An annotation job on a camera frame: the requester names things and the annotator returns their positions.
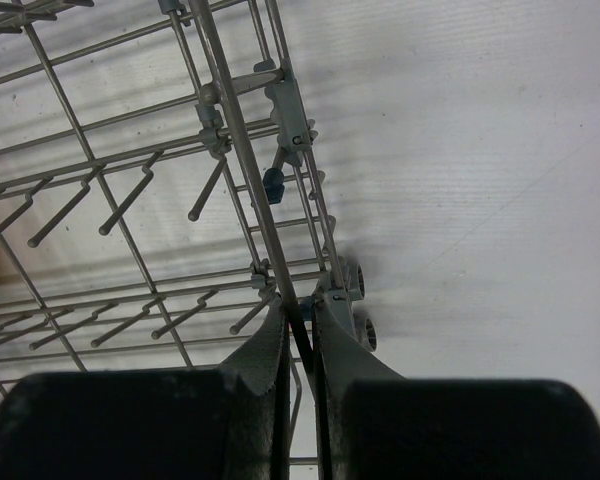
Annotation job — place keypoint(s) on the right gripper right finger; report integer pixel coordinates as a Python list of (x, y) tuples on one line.
[(375, 424)]

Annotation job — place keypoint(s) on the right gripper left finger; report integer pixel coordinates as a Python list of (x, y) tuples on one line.
[(227, 422)]

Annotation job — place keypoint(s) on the grey wire dish rack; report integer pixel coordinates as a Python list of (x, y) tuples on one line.
[(255, 129)]

